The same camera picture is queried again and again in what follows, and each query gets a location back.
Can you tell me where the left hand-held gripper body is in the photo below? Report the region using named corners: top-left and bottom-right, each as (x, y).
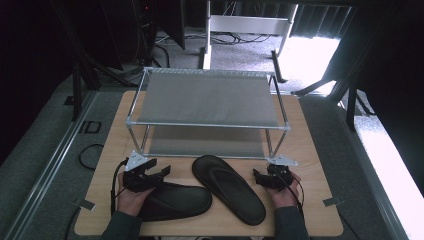
top-left (122, 150), bottom-right (158, 193)

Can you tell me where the grey two-tier shoe rack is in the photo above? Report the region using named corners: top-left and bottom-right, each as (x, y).
top-left (124, 66), bottom-right (292, 160)

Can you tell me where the right hand-held gripper cable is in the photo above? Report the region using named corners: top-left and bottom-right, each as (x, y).
top-left (275, 171), bottom-right (306, 216)

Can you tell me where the person's left hand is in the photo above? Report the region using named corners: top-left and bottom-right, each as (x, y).
top-left (116, 185), bottom-right (155, 218)

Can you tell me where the dark curtain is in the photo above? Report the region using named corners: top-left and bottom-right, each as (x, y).
top-left (292, 4), bottom-right (355, 40)

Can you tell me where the bundle of floor cables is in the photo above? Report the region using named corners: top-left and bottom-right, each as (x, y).
top-left (184, 30), bottom-right (273, 46)

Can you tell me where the black looped floor cable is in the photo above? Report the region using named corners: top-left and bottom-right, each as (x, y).
top-left (78, 143), bottom-right (105, 171)

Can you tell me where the black flip-flop slipper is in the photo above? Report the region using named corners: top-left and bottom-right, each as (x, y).
top-left (138, 181), bottom-right (214, 223)
top-left (191, 154), bottom-right (267, 227)

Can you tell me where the white desk frame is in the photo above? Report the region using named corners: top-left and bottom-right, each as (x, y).
top-left (198, 0), bottom-right (299, 84)

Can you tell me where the black metal stand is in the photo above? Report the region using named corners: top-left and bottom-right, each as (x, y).
top-left (71, 59), bottom-right (102, 122)
top-left (291, 66), bottom-right (360, 132)

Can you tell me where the grey tape strip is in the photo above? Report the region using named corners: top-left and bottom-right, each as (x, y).
top-left (322, 196), bottom-right (344, 207)
top-left (73, 198), bottom-right (97, 212)

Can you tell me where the left hand-held gripper cable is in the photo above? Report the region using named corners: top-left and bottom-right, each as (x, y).
top-left (110, 158), bottom-right (130, 216)

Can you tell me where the aluminium floor rail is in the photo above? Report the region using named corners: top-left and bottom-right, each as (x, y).
top-left (2, 90), bottom-right (98, 240)

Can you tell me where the black equipment box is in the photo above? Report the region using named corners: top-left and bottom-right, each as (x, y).
top-left (132, 0), bottom-right (186, 51)

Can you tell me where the person's right hand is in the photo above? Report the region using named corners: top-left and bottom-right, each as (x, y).
top-left (264, 171), bottom-right (303, 210)

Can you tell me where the hand-held gripper cable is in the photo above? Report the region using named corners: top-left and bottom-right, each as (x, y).
top-left (110, 158), bottom-right (130, 216)
top-left (275, 171), bottom-right (306, 216)

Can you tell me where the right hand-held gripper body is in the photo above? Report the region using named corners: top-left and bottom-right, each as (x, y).
top-left (262, 154), bottom-right (299, 192)

